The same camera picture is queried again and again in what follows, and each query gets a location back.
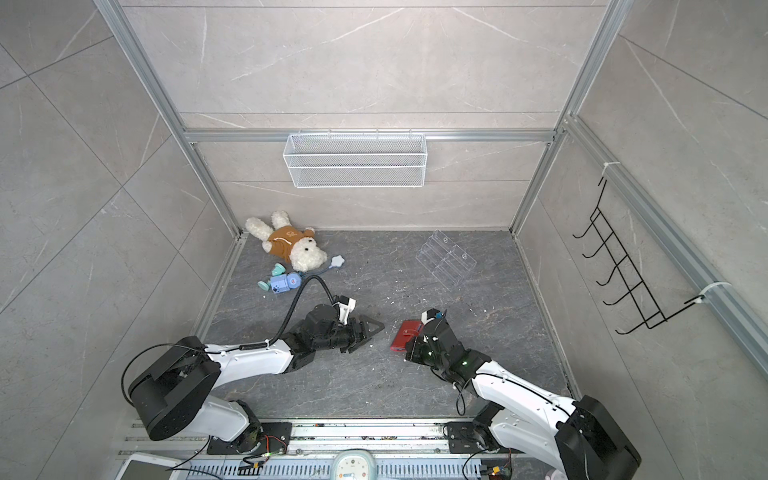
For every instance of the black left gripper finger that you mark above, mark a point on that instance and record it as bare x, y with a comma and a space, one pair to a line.
358, 341
368, 326

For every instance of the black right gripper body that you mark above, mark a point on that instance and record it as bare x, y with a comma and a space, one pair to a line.
422, 353

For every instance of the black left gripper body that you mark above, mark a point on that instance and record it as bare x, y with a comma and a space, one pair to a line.
341, 338

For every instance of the red leather card holder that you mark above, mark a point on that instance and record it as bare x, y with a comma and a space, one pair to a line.
408, 330

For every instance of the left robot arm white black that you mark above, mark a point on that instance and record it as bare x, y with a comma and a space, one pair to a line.
174, 394

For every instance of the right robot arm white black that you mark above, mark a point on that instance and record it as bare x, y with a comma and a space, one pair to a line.
579, 438

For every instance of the clear acrylic tiered card stand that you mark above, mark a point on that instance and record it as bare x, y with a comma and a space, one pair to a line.
447, 262

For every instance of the teal toy piece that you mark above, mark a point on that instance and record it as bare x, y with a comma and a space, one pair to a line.
277, 270

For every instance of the white teddy bear brown shirt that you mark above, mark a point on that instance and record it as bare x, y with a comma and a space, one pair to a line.
297, 247

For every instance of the white round device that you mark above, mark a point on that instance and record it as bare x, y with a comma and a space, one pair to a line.
354, 464

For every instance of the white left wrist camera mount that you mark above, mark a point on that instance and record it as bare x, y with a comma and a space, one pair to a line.
345, 306

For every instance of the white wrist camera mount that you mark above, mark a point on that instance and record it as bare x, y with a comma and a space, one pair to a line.
345, 306
430, 315

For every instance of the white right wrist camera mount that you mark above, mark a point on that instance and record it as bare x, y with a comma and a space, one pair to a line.
430, 315

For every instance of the blue toy camera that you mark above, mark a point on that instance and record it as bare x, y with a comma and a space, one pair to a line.
285, 282

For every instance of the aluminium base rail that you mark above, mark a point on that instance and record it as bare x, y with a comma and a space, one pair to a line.
431, 448

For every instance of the white wire mesh basket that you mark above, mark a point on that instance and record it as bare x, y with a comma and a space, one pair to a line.
356, 162

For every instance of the black wire hook rack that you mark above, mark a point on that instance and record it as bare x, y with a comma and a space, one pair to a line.
625, 272

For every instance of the horizontal aluminium wall rail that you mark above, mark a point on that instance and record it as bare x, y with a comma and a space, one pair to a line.
198, 135

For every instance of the right wall aluminium rail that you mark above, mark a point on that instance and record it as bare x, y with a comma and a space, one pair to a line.
739, 319

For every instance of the left aluminium corner post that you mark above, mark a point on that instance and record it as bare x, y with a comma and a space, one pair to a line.
126, 38

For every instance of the vertical aluminium corner post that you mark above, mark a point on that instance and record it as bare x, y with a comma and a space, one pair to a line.
615, 16

